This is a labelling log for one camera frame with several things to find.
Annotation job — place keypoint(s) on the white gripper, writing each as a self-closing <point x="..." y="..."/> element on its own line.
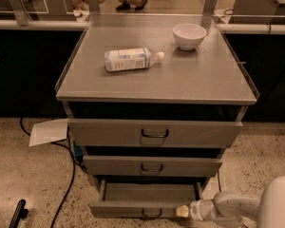
<point x="197" y="209"/>

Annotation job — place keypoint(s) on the grey bottom drawer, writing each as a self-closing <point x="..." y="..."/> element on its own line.
<point x="144" y="200"/>

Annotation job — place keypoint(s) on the grey drawer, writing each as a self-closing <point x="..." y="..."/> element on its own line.
<point x="151" y="166"/>
<point x="147" y="133"/>
<point x="144" y="200"/>

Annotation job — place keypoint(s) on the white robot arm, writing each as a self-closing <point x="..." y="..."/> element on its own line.
<point x="228" y="210"/>

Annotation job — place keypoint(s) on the grey middle drawer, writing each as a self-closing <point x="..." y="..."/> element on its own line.
<point x="151" y="166"/>

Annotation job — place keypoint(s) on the grey metal drawer cabinet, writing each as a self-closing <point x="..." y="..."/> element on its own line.
<point x="205" y="84"/>

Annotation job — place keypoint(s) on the grey top drawer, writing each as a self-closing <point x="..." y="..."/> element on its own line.
<point x="147" y="133"/>

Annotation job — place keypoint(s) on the blue object behind cabinet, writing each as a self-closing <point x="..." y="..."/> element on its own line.
<point x="78" y="153"/>

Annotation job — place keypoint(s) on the white paper sheet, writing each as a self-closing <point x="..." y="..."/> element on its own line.
<point x="48" y="132"/>

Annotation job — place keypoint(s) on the black bar on floor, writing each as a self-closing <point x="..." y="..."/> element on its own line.
<point x="20" y="212"/>

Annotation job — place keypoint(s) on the clear plastic water bottle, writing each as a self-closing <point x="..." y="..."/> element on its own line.
<point x="131" y="59"/>

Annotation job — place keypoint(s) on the white ceramic bowl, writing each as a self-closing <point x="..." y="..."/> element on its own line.
<point x="188" y="36"/>

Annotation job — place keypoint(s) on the grey post right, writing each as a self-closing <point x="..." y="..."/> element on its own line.
<point x="208" y="11"/>

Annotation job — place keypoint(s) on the grey post left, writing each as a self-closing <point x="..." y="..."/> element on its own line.
<point x="20" y="13"/>

